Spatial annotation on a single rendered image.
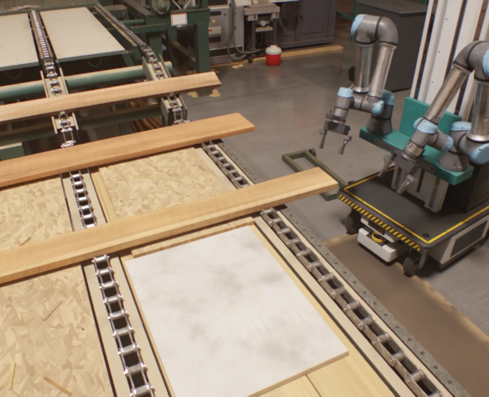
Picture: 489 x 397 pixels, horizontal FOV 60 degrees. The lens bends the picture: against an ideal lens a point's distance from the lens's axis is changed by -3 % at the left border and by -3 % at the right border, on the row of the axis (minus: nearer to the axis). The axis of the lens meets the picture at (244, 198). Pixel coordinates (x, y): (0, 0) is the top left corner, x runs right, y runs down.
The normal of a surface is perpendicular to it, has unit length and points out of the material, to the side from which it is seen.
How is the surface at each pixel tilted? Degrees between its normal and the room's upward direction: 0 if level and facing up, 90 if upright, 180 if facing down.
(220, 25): 90
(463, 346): 0
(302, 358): 0
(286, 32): 90
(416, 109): 90
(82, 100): 22
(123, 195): 0
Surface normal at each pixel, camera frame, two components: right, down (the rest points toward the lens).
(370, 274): 0.00, -0.83
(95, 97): 0.16, -0.58
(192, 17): 0.43, 0.50
